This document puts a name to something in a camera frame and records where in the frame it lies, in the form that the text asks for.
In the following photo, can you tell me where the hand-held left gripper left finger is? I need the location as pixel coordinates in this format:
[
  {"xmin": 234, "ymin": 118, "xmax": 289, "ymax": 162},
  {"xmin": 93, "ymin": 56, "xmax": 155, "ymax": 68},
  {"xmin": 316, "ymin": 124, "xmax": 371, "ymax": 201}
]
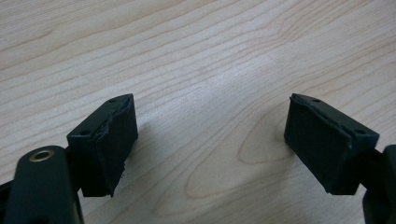
[{"xmin": 65, "ymin": 93, "xmax": 139, "ymax": 198}]

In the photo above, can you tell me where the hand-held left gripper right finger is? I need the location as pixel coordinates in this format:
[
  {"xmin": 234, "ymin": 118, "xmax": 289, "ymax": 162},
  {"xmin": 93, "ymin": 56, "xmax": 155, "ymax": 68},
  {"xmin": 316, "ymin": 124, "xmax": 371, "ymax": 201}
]
[{"xmin": 283, "ymin": 92, "xmax": 380, "ymax": 196}]

